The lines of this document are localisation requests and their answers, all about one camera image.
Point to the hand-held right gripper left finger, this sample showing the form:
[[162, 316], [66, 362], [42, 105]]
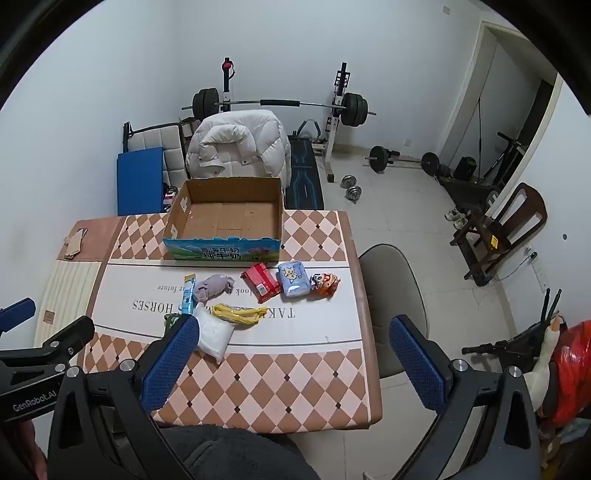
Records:
[[171, 362]]

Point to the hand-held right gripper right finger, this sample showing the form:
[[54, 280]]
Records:
[[415, 364]]

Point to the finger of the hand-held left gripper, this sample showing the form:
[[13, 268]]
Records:
[[69, 334], [16, 310]]

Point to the green towel packet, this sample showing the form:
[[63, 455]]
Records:
[[171, 319]]

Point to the white cotton clear bag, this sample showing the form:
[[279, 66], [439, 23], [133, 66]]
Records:
[[214, 337]]

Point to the light blue snack packet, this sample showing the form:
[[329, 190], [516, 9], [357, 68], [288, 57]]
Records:
[[189, 295]]

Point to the clear packet of yellow cloth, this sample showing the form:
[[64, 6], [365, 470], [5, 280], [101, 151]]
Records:
[[236, 314]]

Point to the purple cloth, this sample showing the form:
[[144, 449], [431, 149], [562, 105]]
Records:
[[212, 286]]

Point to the red snack packet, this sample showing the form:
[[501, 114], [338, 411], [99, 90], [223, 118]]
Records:
[[261, 282]]

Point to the panda print snack packet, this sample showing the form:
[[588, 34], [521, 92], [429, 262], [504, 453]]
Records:
[[325, 282]]

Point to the blue tissue pack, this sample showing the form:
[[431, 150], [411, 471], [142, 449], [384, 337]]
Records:
[[293, 278]]

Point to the cardboard box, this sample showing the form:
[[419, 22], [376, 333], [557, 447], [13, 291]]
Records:
[[221, 221]]

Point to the beige ribbed mat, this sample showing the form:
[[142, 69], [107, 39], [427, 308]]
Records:
[[69, 295]]

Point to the beige office chair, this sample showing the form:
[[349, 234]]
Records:
[[392, 286]]

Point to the cardboard piece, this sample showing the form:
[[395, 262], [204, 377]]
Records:
[[74, 244]]

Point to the person's dark grey clothing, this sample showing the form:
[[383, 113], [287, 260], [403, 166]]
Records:
[[231, 457]]

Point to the checkered printed table cover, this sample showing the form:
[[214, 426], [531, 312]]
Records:
[[286, 332]]

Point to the white plush goose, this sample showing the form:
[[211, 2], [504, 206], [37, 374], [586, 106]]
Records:
[[547, 357]]

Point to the black router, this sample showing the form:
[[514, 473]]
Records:
[[550, 309]]

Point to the white shoe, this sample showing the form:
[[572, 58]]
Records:
[[451, 214], [460, 223]]

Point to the white power strip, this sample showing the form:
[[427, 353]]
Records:
[[539, 274]]

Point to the red bag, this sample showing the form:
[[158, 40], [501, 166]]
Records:
[[572, 364]]

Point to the blue foam pad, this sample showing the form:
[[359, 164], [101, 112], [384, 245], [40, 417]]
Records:
[[138, 184]]

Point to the black low bench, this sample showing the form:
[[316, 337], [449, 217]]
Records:
[[466, 191]]

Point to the chrome dumbbell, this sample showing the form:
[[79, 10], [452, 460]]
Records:
[[353, 194], [348, 181]]

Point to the dark wooden chair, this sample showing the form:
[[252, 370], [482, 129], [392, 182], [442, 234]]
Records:
[[526, 207]]

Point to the black speaker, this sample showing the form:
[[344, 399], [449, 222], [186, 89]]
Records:
[[464, 168]]

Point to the short barbell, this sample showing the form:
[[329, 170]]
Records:
[[381, 159]]

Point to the black weight bench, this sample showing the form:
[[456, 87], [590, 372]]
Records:
[[302, 184]]

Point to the beige padded folding bench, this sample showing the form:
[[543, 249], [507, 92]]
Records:
[[157, 138]]

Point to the black exercise machine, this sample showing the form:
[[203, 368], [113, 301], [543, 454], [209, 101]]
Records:
[[505, 157]]

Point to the white down jacket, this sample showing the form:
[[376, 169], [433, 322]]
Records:
[[249, 138]]

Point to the long barbell with black plates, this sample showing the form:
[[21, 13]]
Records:
[[277, 102]]

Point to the white door frame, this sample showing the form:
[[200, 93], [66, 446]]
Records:
[[475, 69]]

